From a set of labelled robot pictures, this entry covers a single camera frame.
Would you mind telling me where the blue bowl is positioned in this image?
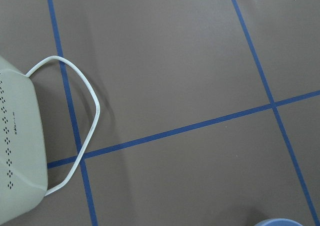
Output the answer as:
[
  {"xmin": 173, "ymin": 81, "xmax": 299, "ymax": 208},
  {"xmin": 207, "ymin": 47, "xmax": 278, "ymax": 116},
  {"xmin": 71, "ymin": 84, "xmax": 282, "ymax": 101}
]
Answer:
[{"xmin": 254, "ymin": 218, "xmax": 302, "ymax": 226}]

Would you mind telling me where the white toaster power cord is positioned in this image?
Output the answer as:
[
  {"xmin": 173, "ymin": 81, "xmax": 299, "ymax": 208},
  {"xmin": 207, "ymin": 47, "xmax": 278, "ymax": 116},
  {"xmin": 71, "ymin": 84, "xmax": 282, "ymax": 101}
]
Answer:
[{"xmin": 25, "ymin": 56, "xmax": 101, "ymax": 196}]

